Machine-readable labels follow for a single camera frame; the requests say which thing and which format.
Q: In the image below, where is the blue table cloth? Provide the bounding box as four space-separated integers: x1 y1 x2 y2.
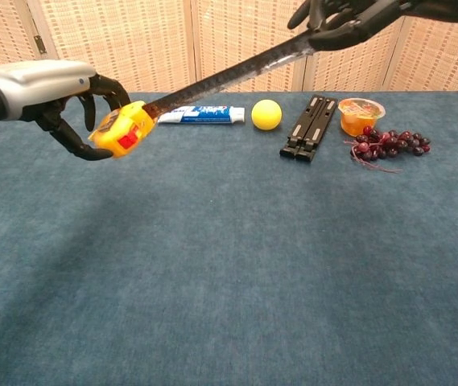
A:
0 91 458 386

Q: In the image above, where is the blue white toothpaste tube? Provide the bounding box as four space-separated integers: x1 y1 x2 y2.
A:
156 105 246 125

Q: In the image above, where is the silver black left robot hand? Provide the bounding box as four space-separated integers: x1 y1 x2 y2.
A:
0 59 133 162

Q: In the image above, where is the yellow tape measure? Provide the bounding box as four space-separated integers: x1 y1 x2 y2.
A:
87 30 320 160

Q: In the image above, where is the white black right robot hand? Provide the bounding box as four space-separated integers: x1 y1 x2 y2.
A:
287 0 458 52

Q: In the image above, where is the black folding stand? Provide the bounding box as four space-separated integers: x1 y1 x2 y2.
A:
279 94 339 164

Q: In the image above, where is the woven folding screen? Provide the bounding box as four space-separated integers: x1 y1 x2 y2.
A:
0 0 458 100

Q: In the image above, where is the dark red grape bunch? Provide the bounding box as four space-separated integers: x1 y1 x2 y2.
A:
343 125 431 175

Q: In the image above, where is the yellow foam ball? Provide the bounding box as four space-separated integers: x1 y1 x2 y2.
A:
251 99 283 131

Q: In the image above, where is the orange jelly cup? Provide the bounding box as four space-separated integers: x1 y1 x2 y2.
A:
337 97 386 137

